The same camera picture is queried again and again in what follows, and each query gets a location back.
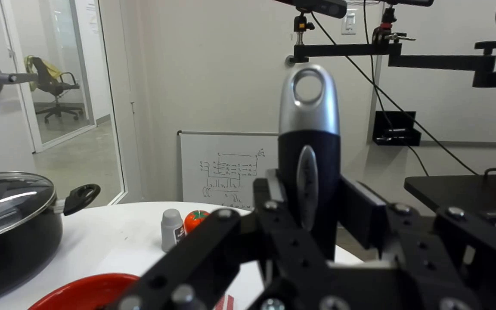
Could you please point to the whiteboard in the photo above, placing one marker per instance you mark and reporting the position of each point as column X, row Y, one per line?
column 225, row 165

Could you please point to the black wall box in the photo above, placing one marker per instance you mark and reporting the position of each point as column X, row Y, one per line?
column 397, row 129

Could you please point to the red bowl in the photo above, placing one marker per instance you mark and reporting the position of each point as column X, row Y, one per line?
column 87, row 293

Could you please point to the small grey shaker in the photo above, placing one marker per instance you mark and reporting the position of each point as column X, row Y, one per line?
column 171, row 229

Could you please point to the office chair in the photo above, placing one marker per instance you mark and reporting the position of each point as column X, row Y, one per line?
column 52, row 86

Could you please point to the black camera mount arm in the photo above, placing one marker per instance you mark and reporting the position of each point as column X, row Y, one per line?
column 431, row 57

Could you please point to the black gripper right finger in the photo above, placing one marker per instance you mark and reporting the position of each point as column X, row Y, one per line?
column 443, row 258

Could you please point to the black cooking pot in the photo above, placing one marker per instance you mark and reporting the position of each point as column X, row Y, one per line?
column 13, row 258

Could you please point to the small orange round container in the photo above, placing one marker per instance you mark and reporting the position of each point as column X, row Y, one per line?
column 197, row 220

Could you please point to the black perforated robot platform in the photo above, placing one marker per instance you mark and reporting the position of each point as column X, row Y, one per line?
column 466, row 191

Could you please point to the glass pot lid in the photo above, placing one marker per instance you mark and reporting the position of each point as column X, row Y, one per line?
column 8, row 200

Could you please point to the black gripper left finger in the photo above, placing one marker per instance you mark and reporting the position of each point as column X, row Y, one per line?
column 219, row 258

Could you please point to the white wall plate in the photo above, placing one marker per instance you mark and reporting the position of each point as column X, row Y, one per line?
column 350, row 20

